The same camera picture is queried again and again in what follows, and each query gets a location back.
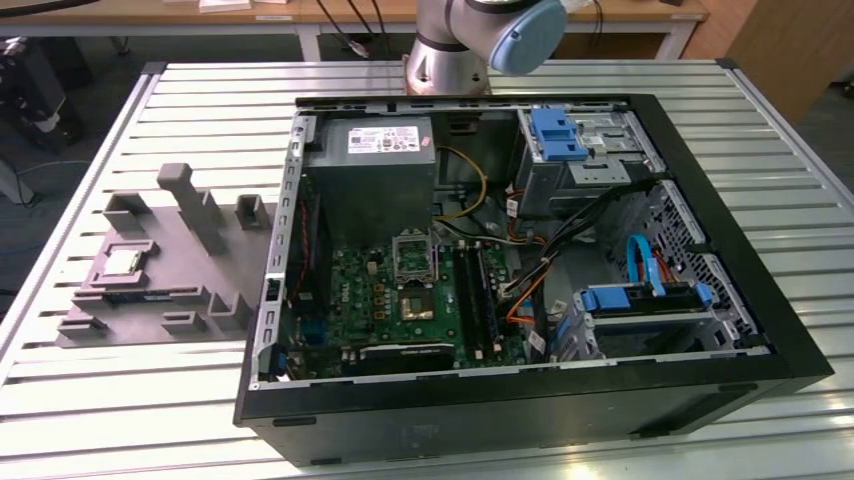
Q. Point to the silver CPU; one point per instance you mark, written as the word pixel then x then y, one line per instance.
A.
pixel 124 260

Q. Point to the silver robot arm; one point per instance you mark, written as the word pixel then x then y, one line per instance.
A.
pixel 440 60

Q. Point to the CPU socket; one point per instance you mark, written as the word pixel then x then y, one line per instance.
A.
pixel 416 307

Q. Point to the grey power supply unit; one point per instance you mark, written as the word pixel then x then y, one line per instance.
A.
pixel 373 200

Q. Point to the black RAM slot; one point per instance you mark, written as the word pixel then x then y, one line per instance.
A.
pixel 487 300
pixel 467 300

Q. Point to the green motherboard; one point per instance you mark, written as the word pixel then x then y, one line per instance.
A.
pixel 360 305

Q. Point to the black graphics card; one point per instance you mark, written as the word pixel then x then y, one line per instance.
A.
pixel 407 357

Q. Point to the silver disk bay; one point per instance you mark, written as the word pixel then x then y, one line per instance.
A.
pixel 600 175
pixel 654 318

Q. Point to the hard disk in blue carrier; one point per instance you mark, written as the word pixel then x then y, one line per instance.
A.
pixel 607 300

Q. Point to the grey parts rack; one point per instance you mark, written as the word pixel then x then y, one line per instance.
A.
pixel 173 260

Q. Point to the black desktop PC case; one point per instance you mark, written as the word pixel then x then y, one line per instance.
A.
pixel 533 415

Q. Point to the RAM stick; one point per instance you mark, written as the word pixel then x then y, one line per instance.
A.
pixel 140 296

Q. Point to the white box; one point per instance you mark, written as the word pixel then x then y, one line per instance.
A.
pixel 223 5

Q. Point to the black floor equipment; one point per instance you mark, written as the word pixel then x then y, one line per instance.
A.
pixel 40 100

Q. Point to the brown wooden cabinet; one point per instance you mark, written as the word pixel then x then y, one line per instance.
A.
pixel 787 50

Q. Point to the blue disk bay bracket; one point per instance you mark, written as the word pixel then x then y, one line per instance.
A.
pixel 553 130

